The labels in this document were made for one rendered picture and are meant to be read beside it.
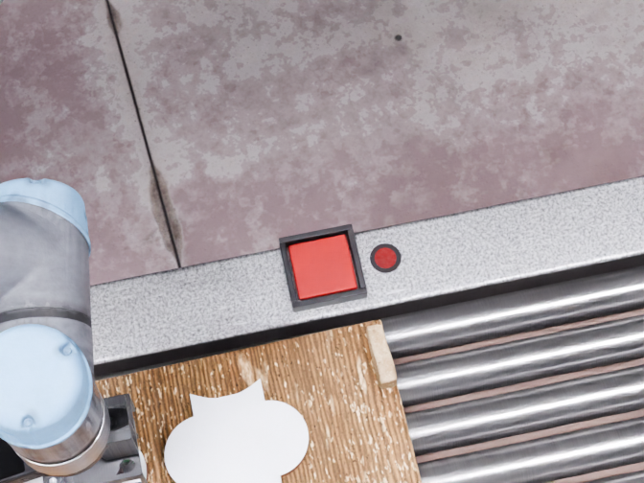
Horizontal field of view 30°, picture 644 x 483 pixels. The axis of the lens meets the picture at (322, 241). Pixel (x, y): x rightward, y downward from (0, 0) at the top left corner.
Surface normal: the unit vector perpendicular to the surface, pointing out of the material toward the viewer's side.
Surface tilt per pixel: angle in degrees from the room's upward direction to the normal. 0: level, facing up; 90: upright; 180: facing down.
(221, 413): 0
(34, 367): 4
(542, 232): 0
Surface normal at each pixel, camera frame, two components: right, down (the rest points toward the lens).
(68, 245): 0.77, -0.30
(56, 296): 0.52, -0.36
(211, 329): -0.02, -0.37
